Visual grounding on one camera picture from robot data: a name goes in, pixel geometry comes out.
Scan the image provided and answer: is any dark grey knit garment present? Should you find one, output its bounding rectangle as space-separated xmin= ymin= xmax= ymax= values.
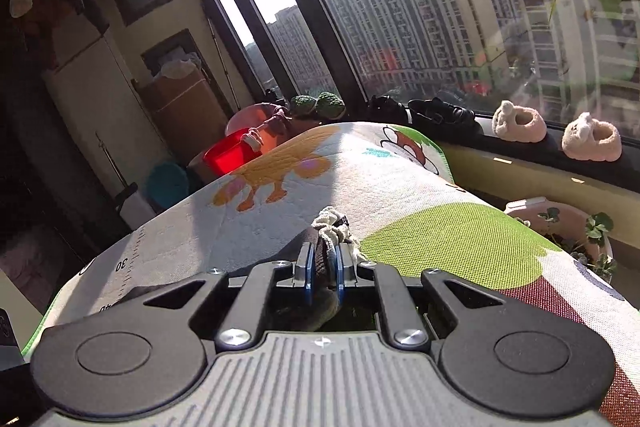
xmin=234 ymin=204 xmax=370 ymax=333

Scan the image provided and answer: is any colourful cartoon play mat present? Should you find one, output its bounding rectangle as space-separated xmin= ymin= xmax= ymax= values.
xmin=41 ymin=122 xmax=639 ymax=426

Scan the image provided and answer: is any red plastic bucket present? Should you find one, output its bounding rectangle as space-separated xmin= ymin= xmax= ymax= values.
xmin=203 ymin=128 xmax=262 ymax=176

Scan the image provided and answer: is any pink plastic basin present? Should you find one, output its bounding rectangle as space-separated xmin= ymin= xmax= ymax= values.
xmin=224 ymin=103 xmax=290 ymax=136

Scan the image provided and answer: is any right green knit slipper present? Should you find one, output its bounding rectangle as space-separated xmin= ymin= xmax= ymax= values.
xmin=316 ymin=91 xmax=346 ymax=121

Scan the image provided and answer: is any green knit slipper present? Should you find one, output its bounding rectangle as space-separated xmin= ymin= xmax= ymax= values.
xmin=316 ymin=91 xmax=346 ymax=121
xmin=288 ymin=94 xmax=318 ymax=118

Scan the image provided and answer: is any black shoe on sill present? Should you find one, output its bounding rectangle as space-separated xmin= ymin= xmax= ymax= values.
xmin=367 ymin=95 xmax=412 ymax=126
xmin=408 ymin=98 xmax=480 ymax=139

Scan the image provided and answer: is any left green knit slipper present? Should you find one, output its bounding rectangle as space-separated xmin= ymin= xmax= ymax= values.
xmin=288 ymin=94 xmax=318 ymax=118

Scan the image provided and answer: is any teal plastic basin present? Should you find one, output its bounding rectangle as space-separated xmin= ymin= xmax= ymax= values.
xmin=145 ymin=161 xmax=190 ymax=210

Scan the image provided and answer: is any white black trash bin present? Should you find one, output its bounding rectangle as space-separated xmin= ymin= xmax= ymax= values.
xmin=114 ymin=182 xmax=156 ymax=231

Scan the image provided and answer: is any brown cardboard box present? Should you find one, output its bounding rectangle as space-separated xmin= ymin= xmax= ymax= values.
xmin=134 ymin=67 xmax=227 ymax=165

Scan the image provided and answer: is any left pink fluffy slipper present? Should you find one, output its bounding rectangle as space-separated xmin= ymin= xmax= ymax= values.
xmin=491 ymin=100 xmax=547 ymax=143

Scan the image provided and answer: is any pink fluffy slipper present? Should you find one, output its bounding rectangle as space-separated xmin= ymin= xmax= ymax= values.
xmin=491 ymin=100 xmax=547 ymax=143
xmin=561 ymin=112 xmax=623 ymax=162

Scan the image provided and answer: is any pink flower pot with plant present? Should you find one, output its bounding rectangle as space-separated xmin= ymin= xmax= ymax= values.
xmin=504 ymin=197 xmax=616 ymax=283

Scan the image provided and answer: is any right pink fluffy slipper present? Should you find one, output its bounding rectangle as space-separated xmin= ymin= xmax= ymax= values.
xmin=561 ymin=112 xmax=623 ymax=162

